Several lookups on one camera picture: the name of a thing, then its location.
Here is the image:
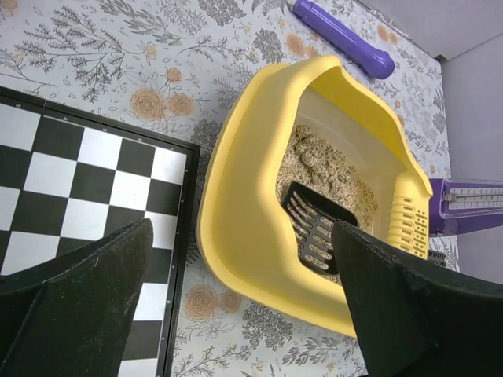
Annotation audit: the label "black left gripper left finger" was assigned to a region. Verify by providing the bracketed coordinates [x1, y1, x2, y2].
[1, 219, 153, 376]

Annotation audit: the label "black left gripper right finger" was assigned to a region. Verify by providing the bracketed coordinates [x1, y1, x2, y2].
[332, 221, 502, 376]

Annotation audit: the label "black litter scoop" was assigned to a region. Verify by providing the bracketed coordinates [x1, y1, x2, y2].
[281, 181, 359, 276]

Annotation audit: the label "yellow litter box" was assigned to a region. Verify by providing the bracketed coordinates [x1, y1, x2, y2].
[196, 56, 433, 337]

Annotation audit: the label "cat litter granules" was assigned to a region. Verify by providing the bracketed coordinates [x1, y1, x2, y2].
[276, 124, 378, 232]

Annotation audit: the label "black white chessboard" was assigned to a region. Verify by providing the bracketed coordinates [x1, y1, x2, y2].
[1, 88, 200, 376]

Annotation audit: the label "floral table mat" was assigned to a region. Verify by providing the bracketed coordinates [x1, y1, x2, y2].
[1, 1, 450, 376]

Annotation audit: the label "purple flashlight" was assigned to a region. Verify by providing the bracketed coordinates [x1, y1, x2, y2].
[288, 0, 395, 79]

